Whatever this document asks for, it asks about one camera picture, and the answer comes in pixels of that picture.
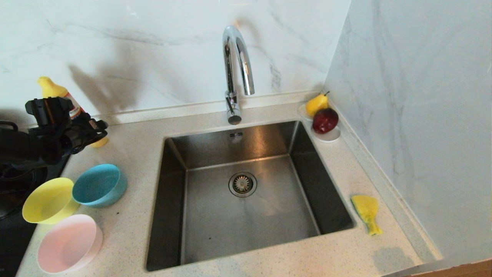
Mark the orange yellow dish soap bottle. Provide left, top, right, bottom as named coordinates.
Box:
left=37, top=76, right=110, bottom=149

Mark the yellow fish-shaped sponge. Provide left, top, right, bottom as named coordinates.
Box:
left=350, top=195, right=383, bottom=236

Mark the stainless steel sink basin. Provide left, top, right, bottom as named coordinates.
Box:
left=145, top=120, right=355, bottom=272

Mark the blue plastic bowl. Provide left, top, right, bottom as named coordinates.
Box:
left=72, top=164, right=128, bottom=209

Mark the yellow plastic bowl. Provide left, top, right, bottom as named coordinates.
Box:
left=22, top=177, right=80, bottom=225

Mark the pink plastic bowl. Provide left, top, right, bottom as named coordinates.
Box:
left=37, top=214, right=103, bottom=274

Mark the black induction cooktop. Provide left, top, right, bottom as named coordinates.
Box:
left=0, top=154, right=71, bottom=277

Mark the chrome gooseneck faucet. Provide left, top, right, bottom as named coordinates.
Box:
left=222, top=25, right=255, bottom=126

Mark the round metal drain strainer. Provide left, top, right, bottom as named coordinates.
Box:
left=229, top=172, right=258, bottom=198

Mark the yellow pear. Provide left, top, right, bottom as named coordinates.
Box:
left=305, top=91, right=330, bottom=118

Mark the dark red apple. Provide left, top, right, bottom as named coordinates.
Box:
left=312, top=108, right=339, bottom=134

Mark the small white dish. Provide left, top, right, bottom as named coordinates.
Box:
left=299, top=103, right=341, bottom=143

